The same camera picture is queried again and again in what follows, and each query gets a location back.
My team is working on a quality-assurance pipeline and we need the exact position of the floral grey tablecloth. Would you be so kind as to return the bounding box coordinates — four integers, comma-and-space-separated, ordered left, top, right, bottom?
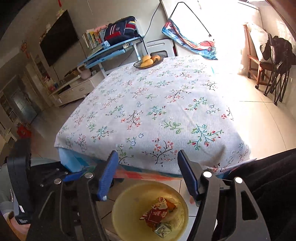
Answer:
54, 56, 250, 177

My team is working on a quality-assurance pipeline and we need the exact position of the yellow mango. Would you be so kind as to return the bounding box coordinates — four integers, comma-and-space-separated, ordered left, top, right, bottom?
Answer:
142, 54, 151, 62
140, 59, 154, 68

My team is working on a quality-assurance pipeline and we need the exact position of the red snack bag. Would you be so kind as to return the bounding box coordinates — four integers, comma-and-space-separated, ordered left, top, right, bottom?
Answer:
139, 197, 178, 231

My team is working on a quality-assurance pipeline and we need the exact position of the yellow mango front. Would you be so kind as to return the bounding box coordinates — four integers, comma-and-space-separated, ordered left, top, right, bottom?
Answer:
140, 59, 154, 68

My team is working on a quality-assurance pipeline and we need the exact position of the pink kettlebell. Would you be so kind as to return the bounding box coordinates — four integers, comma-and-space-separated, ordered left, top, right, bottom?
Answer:
77, 64, 91, 80

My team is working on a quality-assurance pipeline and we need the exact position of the colourful blue red towel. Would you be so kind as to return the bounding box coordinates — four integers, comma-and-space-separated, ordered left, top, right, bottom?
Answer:
162, 19, 217, 60

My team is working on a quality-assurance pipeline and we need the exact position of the white cushion on chair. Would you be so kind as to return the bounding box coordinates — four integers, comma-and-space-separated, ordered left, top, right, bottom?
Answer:
247, 23, 269, 63

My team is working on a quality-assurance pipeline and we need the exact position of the brown mango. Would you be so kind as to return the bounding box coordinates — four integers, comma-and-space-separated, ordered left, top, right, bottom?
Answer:
151, 55, 161, 62

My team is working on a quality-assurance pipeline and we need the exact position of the white tv cabinet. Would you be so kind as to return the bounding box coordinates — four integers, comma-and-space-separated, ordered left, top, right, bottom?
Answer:
49, 72, 105, 107

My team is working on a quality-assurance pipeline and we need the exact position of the black folding chair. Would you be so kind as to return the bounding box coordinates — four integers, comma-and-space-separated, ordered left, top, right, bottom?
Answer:
262, 34, 295, 105

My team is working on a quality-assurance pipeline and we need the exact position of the black wall television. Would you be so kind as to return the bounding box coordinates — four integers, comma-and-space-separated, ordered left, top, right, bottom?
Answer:
40, 10, 79, 66

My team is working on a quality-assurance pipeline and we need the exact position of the navy red school backpack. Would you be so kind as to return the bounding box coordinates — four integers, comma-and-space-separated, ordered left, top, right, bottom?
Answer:
104, 16, 139, 46

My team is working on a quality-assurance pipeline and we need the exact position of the woven fruit basket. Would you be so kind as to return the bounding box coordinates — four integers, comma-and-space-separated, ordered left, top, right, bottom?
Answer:
133, 55, 164, 69

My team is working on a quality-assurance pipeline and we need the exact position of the yellow mango back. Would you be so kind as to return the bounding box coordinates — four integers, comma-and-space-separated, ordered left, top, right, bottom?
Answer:
142, 54, 151, 62

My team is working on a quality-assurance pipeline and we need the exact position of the yellow trash bin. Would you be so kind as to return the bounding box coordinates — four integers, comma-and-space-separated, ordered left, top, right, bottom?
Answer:
112, 181, 189, 240

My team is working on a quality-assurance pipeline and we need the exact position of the blue study desk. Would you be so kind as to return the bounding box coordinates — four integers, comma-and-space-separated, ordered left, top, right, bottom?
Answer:
77, 36, 145, 77

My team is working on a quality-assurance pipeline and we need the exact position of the row of books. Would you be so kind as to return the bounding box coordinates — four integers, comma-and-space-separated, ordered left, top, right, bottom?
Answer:
82, 29, 104, 50

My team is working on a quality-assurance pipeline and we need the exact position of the white air purifier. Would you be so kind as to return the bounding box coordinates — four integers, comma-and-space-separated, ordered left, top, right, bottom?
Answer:
146, 39, 175, 57

